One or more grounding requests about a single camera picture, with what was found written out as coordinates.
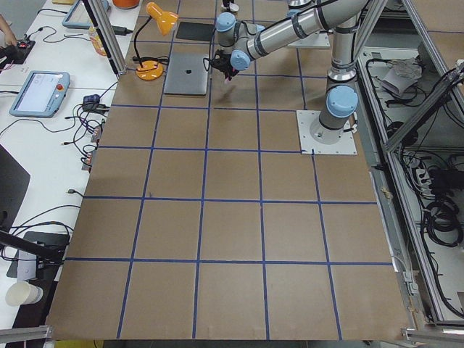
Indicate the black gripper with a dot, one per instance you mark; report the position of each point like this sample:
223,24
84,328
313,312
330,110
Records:
225,67

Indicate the white computer mouse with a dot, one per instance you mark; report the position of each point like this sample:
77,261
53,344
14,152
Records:
231,7

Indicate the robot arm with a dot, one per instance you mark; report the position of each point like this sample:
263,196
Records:
350,23

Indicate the black mousepad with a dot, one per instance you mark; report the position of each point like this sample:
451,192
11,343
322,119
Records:
195,31

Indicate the silver closed laptop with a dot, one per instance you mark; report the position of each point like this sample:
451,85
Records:
186,75

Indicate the orange desk lamp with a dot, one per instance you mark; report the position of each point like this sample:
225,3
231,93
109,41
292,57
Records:
159,24

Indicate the black power adapter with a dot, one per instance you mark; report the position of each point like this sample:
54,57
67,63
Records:
121,31

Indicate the yellow drink bottle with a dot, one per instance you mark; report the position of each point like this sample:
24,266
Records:
96,41

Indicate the teach pendant tablet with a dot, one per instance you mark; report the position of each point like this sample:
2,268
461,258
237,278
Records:
41,94
77,17

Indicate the white paper cup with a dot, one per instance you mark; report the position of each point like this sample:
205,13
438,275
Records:
23,293

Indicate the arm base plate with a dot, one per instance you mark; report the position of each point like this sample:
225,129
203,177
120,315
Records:
315,139
318,40

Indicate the aluminium frame post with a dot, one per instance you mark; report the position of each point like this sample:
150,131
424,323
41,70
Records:
99,18

